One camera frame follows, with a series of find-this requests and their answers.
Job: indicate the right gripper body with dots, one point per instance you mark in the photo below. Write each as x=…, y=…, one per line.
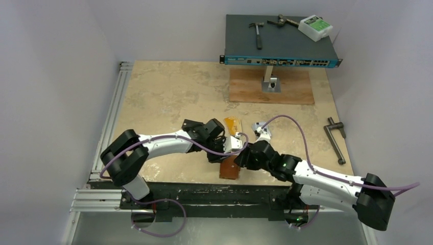
x=242, y=158

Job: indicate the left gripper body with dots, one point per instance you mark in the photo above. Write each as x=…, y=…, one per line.
x=217, y=144

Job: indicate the brown leather card holder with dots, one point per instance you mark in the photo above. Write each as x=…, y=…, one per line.
x=229, y=169

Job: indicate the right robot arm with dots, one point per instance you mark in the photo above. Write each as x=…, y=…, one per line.
x=366, y=197

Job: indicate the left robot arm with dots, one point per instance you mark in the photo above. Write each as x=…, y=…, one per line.
x=126, y=155

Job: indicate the orange card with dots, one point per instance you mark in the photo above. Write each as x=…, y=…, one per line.
x=234, y=125

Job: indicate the silver white cards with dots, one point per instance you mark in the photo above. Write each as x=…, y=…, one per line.
x=261, y=124

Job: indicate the black cards stack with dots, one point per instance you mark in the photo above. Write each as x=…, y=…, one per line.
x=189, y=125

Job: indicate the brown wooden board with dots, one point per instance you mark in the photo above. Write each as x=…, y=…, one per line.
x=245, y=87

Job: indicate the silver metal stand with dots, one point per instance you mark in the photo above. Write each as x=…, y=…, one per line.
x=270, y=83

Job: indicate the grey metal clamp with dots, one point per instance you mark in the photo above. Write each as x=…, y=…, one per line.
x=328, y=130

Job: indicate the hammer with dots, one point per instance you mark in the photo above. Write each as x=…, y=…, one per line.
x=257, y=25

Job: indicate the black metal tool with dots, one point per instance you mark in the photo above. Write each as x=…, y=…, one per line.
x=282, y=21

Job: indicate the white green box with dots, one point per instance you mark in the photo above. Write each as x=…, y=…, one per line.
x=315, y=28

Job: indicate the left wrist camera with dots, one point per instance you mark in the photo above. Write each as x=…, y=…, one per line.
x=233, y=143

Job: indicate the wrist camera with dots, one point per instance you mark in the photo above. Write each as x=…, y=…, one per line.
x=233, y=143
x=261, y=135

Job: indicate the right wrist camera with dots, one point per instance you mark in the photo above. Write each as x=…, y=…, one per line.
x=261, y=135

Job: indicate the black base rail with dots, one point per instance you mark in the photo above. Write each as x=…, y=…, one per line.
x=168, y=200

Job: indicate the blue network switch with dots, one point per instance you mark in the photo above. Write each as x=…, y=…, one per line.
x=281, y=46

